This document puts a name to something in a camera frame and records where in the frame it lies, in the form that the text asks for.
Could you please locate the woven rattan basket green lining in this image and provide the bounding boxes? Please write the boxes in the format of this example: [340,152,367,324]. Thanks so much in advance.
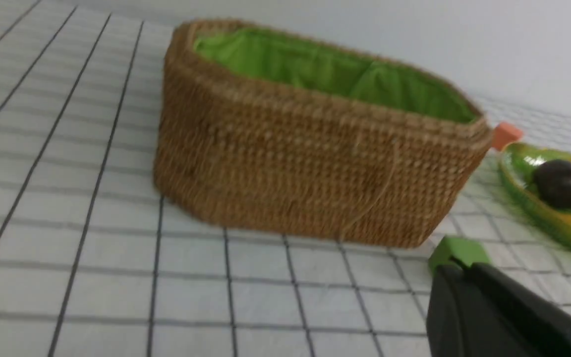
[153,18,493,248]

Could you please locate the dark purple mangosteen toy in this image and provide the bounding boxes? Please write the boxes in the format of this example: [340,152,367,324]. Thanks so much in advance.
[532,160,571,210]

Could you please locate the green glass leaf plate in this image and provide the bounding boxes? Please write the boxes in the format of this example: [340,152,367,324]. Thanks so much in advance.
[498,142,571,249]

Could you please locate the white checkered tablecloth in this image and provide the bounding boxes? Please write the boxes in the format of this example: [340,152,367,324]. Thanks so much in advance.
[0,0,571,357]

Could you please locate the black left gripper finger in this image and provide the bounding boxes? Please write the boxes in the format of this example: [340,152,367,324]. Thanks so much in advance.
[426,257,571,357]

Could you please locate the green foam cube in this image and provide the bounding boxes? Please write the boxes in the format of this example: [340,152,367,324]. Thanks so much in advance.
[428,235,492,276]

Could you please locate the orange foam cube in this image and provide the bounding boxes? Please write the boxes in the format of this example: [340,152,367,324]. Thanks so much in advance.
[490,121,525,152]

